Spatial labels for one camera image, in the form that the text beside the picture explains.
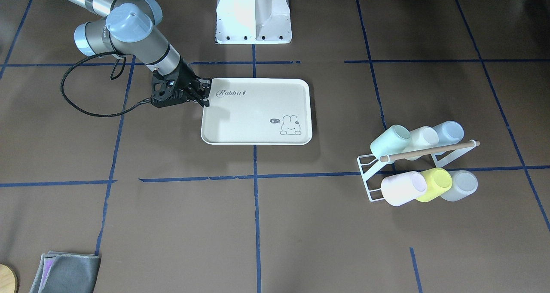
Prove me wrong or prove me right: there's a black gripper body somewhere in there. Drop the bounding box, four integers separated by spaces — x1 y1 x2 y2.
170 60 199 102

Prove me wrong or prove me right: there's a beige rabbit serving tray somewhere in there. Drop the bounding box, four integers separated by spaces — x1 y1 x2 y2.
201 78 313 146

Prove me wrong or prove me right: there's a green cup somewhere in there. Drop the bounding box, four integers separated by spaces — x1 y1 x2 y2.
370 125 411 159

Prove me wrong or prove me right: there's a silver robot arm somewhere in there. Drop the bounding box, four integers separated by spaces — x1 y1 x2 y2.
69 0 211 108

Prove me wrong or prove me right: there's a pink cup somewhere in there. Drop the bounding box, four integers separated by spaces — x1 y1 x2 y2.
381 171 428 207

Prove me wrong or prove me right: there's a beige cup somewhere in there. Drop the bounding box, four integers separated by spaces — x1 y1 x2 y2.
403 126 439 153

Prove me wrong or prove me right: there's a yellow cup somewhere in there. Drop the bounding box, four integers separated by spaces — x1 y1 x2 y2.
416 168 452 203

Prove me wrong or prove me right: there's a blue cup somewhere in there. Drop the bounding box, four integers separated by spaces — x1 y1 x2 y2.
433 120 465 147

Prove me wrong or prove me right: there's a grey cup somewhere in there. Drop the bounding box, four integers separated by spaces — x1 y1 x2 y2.
440 170 479 202

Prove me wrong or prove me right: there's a grey folded cloth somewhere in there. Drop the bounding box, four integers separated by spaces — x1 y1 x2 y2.
30 250 101 293

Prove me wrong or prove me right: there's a wooden mug tree stand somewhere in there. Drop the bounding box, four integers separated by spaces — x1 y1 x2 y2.
0 264 19 293

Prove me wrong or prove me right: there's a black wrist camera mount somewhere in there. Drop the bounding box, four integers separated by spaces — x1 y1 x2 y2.
150 70 185 108

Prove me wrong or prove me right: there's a black camera cable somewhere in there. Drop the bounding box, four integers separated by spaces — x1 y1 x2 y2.
61 52 155 117

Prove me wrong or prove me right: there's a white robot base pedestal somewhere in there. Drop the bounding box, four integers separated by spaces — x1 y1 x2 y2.
215 0 293 45

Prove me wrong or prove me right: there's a white wire cup rack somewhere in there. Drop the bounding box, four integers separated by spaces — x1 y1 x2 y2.
356 140 480 202

